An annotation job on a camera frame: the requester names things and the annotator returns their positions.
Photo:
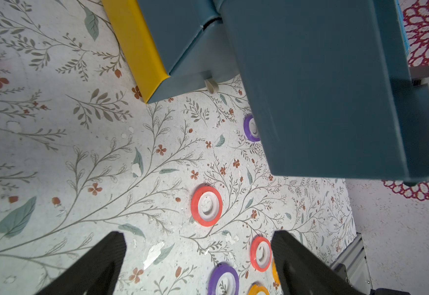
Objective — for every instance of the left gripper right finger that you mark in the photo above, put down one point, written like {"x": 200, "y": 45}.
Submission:
{"x": 301, "y": 272}

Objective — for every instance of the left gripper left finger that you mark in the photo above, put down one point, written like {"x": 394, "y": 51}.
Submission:
{"x": 95, "y": 273}

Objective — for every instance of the purple tape roll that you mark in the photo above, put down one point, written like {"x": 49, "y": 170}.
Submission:
{"x": 224, "y": 280}
{"x": 250, "y": 129}

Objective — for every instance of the teal drawer cabinet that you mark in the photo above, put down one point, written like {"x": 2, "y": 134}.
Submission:
{"x": 328, "y": 82}

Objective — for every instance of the yellow tape roll right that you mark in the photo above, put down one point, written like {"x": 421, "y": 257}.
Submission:
{"x": 275, "y": 275}

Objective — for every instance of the yellow tape roll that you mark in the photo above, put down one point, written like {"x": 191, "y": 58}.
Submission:
{"x": 275, "y": 275}
{"x": 256, "y": 289}

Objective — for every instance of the yellow tape roll left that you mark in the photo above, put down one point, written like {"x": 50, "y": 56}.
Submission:
{"x": 256, "y": 289}

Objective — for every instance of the red tape roll lower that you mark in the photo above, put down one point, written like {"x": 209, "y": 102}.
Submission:
{"x": 261, "y": 254}

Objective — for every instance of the red tape roll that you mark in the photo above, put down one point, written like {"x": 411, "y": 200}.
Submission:
{"x": 206, "y": 206}
{"x": 261, "y": 254}

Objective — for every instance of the red tape roll upper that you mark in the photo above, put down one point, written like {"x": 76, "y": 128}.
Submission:
{"x": 206, "y": 206}

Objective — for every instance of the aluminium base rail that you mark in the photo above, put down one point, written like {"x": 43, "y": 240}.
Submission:
{"x": 352, "y": 266}

